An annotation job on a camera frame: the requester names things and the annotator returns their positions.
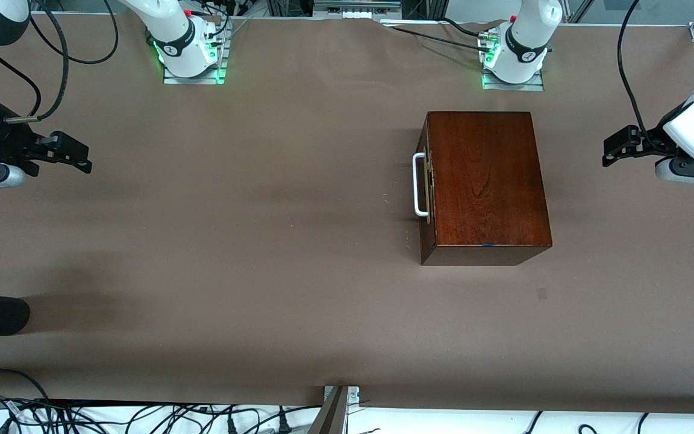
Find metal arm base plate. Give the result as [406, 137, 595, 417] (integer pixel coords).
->
[482, 70, 545, 92]
[163, 59, 228, 86]

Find black base cables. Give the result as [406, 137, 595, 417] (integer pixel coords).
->
[193, 0, 251, 43]

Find dark brown wooden cabinet box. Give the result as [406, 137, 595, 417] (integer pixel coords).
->
[419, 111, 553, 266]

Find black arched cable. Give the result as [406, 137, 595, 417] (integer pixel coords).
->
[0, 368, 52, 403]

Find grey mount beam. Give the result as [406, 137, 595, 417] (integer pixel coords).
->
[307, 386, 349, 434]

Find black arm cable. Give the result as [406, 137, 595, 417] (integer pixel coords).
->
[617, 0, 655, 151]
[0, 0, 120, 124]

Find short black table cable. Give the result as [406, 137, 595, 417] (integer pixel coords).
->
[440, 17, 495, 40]

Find wooden drawer with white handle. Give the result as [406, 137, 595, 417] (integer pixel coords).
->
[413, 115, 438, 225]

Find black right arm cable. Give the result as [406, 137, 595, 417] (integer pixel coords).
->
[0, 0, 120, 124]

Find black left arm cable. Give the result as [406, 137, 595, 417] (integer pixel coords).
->
[617, 0, 655, 151]

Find small metal bracket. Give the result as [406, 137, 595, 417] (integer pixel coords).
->
[324, 385, 360, 406]

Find brown table cover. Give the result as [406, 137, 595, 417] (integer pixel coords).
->
[0, 15, 694, 417]

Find aluminium frame strut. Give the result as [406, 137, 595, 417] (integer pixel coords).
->
[566, 0, 596, 24]

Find silver frame rail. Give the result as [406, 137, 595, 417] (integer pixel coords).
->
[313, 0, 403, 17]

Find long black table cable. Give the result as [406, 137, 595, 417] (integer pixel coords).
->
[390, 25, 495, 54]

